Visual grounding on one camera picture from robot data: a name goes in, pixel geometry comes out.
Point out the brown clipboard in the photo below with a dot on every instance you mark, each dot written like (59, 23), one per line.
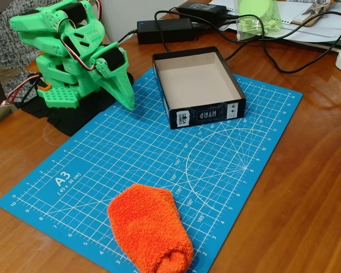
(312, 14)

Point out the blue A3 cutting mat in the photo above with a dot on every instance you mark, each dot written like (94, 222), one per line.
(130, 159)

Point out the green 3D-printed robot arm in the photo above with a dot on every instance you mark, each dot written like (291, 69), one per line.
(74, 37)

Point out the black power adapter blue light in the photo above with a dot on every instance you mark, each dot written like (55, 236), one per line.
(170, 31)

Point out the orange clip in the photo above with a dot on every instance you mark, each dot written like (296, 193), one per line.
(44, 86)

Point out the flat black power adapter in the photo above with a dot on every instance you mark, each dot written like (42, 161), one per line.
(201, 8)

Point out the black cardboard game box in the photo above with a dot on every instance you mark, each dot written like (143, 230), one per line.
(193, 82)

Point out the white paper sheets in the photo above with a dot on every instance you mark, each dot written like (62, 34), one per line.
(307, 31)

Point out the clear plastic cup green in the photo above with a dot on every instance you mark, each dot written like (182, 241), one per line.
(258, 22)

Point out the grey knitted fabric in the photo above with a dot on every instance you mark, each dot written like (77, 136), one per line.
(5, 42)

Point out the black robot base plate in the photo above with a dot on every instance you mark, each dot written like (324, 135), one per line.
(71, 119)

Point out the orange fluffy sock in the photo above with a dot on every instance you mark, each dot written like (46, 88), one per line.
(147, 227)

